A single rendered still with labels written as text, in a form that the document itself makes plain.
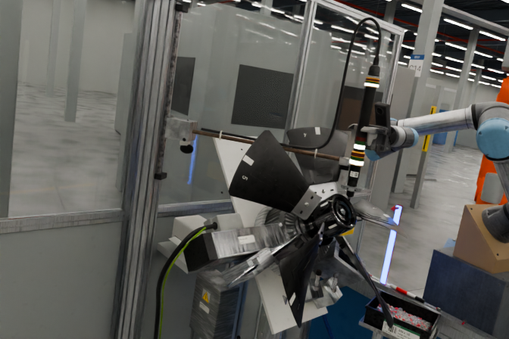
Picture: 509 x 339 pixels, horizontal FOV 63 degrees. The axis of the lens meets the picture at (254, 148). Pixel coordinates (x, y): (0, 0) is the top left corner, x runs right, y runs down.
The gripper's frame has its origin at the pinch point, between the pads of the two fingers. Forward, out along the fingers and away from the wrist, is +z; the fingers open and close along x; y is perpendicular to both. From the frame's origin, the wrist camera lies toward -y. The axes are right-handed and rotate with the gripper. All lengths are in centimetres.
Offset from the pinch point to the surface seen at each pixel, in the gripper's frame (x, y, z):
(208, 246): 7, 37, 46
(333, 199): -3.0, 22.6, 9.2
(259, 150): 11.2, 10.8, 30.1
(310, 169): 12.8, 17.2, 3.7
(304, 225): 3.0, 32.7, 13.5
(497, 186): 67, 54, -368
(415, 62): 317, -94, -603
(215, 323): 25, 77, 24
